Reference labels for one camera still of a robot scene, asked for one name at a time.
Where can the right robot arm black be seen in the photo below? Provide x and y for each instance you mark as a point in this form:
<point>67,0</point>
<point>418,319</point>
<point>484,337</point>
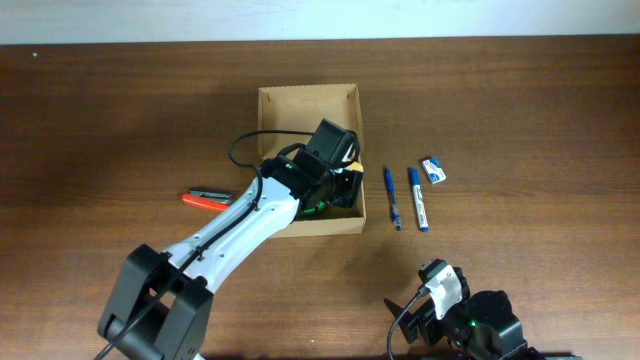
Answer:
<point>481,326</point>

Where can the white blue eraser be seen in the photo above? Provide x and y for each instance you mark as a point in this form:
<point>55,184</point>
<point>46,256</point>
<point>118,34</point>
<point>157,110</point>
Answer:
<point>434,171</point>

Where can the green tape roll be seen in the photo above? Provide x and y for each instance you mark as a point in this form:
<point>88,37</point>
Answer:
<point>311,212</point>

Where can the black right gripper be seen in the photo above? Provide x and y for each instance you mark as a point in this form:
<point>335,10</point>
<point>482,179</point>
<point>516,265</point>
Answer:
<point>413,320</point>

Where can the cardboard box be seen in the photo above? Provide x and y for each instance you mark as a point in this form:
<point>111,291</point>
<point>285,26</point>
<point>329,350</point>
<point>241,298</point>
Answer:
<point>302,108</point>

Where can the blue white marker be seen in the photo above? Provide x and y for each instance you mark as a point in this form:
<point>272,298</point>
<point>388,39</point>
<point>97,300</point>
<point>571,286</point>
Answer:
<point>418,199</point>

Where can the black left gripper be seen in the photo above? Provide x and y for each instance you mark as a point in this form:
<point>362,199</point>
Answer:
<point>347,188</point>

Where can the blue ballpoint pen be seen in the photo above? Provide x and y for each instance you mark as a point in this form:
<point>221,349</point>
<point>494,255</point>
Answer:
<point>394,213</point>

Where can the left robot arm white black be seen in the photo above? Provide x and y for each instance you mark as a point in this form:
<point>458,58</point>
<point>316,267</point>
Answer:
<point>160,305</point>

